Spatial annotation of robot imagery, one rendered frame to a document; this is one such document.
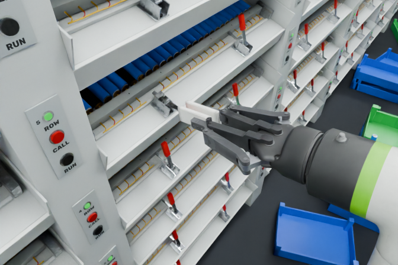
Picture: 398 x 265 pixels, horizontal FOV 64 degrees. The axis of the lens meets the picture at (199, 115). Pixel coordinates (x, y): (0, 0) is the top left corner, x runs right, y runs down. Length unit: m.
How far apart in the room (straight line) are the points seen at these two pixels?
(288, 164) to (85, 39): 0.30
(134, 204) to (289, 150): 0.38
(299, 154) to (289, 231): 1.08
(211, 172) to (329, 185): 0.60
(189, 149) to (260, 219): 0.78
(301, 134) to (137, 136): 0.27
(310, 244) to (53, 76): 1.27
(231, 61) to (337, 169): 0.41
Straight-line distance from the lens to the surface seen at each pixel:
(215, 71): 0.69
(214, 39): 0.73
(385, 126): 1.44
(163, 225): 0.88
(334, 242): 1.51
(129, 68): 0.62
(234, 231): 1.44
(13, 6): 0.35
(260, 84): 0.98
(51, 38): 0.37
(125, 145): 0.55
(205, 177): 0.95
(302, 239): 1.48
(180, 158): 0.75
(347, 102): 2.19
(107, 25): 0.46
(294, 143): 0.42
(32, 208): 0.51
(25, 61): 0.37
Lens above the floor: 1.27
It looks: 42 degrees down
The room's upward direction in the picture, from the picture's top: straight up
